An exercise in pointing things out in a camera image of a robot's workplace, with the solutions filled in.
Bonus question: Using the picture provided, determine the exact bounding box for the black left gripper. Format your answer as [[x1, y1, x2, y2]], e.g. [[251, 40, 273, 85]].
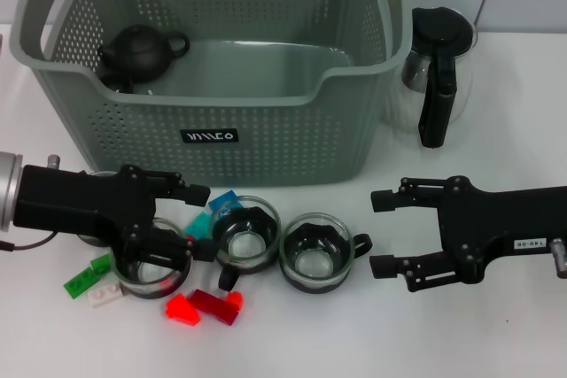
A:
[[12, 164, 218, 271]]

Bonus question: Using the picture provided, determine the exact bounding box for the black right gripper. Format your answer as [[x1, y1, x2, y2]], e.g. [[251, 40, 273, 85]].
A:
[[368, 175, 567, 294]]

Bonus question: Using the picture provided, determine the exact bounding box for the glass teacup black base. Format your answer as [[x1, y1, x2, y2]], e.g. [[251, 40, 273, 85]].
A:
[[278, 213, 373, 296], [208, 195, 283, 291], [77, 169, 116, 247], [108, 217, 192, 299]]

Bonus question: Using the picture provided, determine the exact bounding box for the grey perforated storage basket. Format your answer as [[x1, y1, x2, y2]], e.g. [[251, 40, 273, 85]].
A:
[[9, 0, 414, 188]]

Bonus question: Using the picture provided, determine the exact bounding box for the teal toy brick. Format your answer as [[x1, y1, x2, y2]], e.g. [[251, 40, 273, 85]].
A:
[[183, 212, 214, 240]]

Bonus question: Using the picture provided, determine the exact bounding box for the blue toy brick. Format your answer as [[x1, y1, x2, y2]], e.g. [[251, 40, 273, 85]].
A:
[[207, 189, 243, 216]]

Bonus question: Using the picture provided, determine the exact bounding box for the small green toy brick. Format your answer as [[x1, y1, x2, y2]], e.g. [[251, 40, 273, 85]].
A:
[[90, 253, 113, 275]]

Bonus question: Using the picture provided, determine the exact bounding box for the dark red toy brick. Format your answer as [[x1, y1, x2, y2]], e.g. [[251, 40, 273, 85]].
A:
[[189, 288, 240, 327]]

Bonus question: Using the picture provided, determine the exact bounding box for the bright red toy brick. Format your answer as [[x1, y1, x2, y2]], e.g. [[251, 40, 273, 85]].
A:
[[165, 292, 201, 326]]

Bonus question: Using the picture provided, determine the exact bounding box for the small orange-red toy brick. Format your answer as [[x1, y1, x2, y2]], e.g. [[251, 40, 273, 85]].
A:
[[225, 290, 245, 312]]

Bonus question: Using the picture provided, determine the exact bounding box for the white toy brick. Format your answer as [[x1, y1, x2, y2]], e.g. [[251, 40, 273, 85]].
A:
[[87, 283, 124, 309]]

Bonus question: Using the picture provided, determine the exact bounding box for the long green toy brick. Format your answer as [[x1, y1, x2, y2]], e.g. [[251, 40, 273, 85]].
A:
[[63, 267, 102, 297]]

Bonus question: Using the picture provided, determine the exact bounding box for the black teapot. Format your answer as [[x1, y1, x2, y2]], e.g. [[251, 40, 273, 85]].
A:
[[97, 24, 191, 85]]

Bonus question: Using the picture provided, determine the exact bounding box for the glass coffee pot black handle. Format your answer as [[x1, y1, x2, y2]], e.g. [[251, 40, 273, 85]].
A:
[[400, 5, 479, 150]]

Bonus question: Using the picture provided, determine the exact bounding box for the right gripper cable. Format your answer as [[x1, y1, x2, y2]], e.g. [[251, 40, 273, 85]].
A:
[[550, 237, 567, 281]]

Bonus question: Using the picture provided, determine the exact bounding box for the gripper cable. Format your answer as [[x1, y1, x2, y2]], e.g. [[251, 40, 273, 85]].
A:
[[550, 237, 567, 281], [0, 154, 61, 251]]

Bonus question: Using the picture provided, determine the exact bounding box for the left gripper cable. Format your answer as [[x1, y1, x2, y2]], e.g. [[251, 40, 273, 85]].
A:
[[0, 154, 61, 251]]

